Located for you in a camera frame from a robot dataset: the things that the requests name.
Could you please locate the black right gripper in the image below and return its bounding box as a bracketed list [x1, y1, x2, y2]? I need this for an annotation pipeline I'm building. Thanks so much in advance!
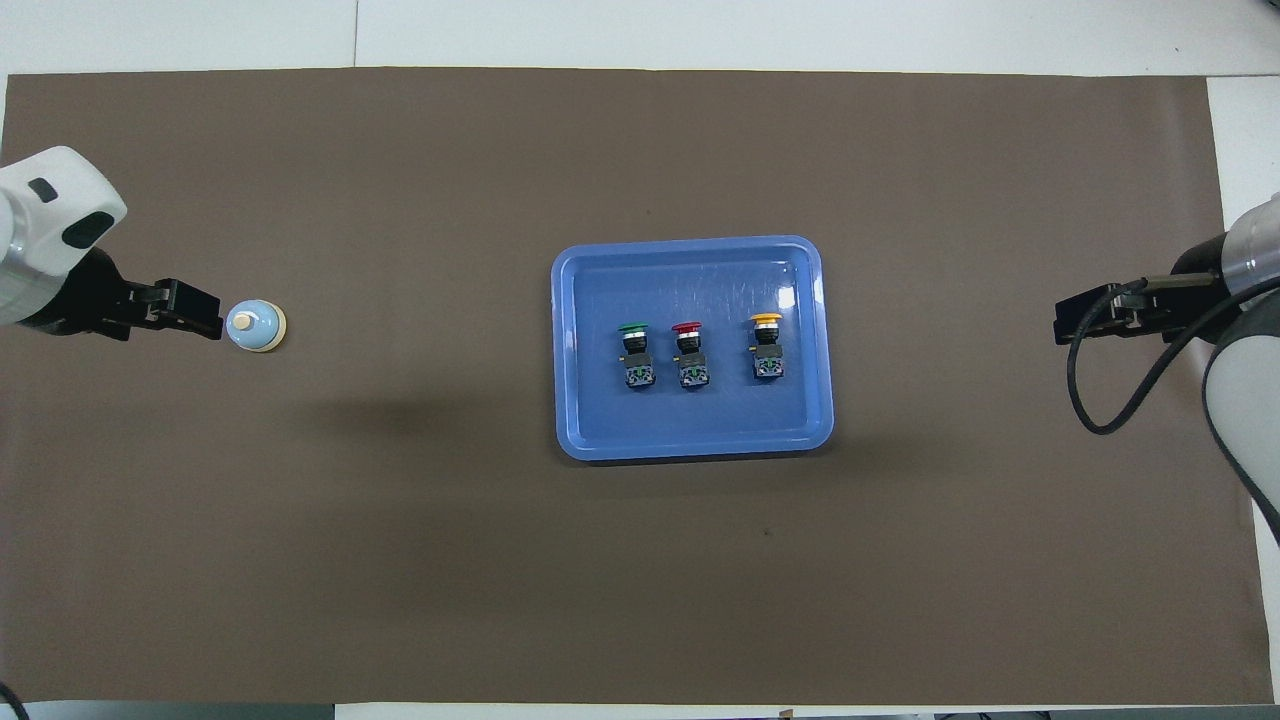
[1053, 232, 1236, 348]

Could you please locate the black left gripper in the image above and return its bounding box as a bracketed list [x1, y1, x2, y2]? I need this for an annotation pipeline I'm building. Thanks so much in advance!
[22, 246, 225, 344]

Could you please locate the light blue call bell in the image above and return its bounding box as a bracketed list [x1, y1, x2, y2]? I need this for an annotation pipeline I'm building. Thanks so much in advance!
[225, 300, 288, 355]

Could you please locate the yellow mushroom push button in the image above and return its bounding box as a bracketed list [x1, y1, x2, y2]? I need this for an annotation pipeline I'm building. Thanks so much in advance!
[749, 313, 786, 382]

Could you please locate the red mushroom push button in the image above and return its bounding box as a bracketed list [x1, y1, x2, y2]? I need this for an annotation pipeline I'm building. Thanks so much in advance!
[671, 321, 711, 392]

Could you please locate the green mushroom push button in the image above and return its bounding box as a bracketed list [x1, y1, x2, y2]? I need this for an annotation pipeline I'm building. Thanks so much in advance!
[617, 321, 657, 392]

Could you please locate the blue plastic tray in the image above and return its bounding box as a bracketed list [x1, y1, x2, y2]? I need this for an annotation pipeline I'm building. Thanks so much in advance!
[551, 235, 835, 462]

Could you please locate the brown table mat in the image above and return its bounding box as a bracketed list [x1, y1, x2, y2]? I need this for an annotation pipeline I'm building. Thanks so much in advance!
[0, 66, 1276, 705]

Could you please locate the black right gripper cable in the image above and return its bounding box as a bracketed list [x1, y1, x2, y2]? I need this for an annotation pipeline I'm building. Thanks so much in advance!
[1066, 278, 1280, 436]

